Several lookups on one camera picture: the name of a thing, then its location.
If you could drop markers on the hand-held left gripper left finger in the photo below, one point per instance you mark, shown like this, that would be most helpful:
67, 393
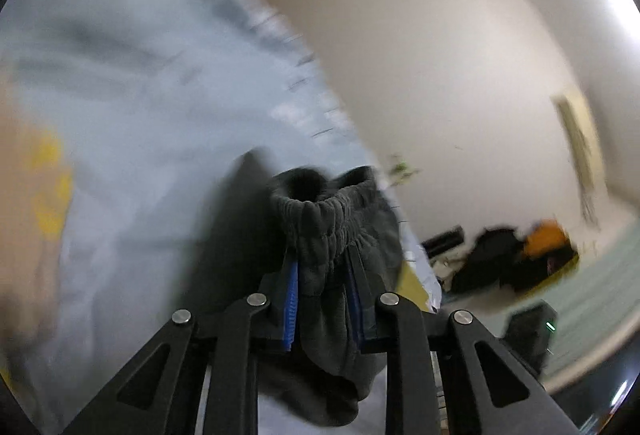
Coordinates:
290, 315

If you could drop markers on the black box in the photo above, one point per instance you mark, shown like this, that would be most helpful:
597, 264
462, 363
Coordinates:
442, 240

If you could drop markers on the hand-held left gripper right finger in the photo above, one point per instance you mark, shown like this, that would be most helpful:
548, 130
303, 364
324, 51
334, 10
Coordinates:
357, 315

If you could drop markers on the framed wall picture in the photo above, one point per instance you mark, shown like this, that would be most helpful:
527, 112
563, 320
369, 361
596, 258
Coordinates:
577, 140

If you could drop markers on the small green plant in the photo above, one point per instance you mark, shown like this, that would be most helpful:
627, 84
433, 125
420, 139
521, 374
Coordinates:
402, 170

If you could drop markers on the beige and yellow cloth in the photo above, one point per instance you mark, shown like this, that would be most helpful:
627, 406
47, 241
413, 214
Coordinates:
30, 225

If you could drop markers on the dark grey pants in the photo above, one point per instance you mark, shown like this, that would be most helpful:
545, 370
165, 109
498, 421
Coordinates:
325, 245

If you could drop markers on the teal floor mat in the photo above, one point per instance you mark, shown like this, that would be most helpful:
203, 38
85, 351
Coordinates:
595, 285

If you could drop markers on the orange cloth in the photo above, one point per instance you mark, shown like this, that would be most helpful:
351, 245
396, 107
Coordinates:
546, 237

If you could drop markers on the light blue bed sheet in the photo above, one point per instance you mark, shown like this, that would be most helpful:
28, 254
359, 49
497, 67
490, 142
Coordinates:
150, 115

